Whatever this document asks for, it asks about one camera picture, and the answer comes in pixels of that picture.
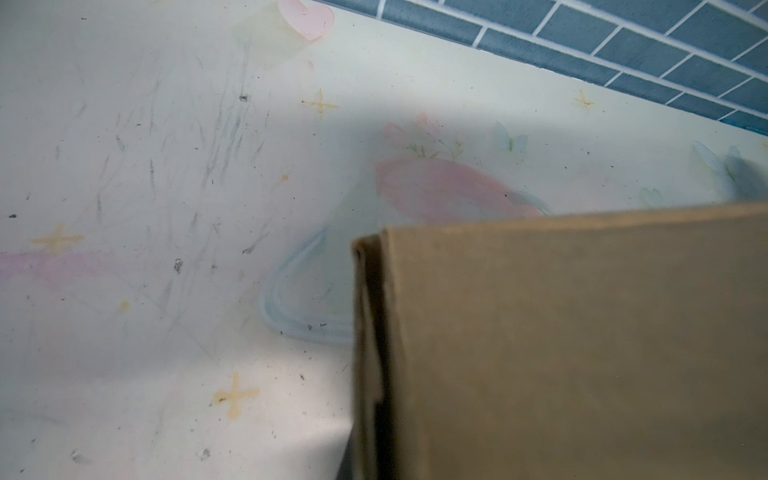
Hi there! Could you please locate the cardboard box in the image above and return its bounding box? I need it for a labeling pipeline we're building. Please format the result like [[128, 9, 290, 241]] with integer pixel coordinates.
[[350, 203, 767, 479]]

